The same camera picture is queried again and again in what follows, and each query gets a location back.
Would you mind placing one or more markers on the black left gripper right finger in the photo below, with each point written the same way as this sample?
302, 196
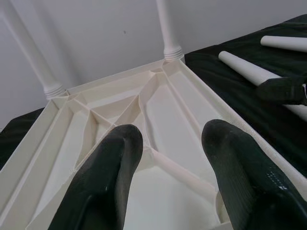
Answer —
247, 182

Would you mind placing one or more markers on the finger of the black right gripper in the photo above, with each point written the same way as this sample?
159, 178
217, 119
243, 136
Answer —
280, 92

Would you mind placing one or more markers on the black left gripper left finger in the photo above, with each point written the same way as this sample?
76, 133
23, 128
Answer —
100, 179

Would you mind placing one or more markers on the white plastic table leg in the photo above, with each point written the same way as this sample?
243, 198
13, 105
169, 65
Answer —
283, 43
36, 60
244, 67
169, 28

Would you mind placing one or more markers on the white plastic table top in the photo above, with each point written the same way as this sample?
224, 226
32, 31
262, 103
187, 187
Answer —
168, 107

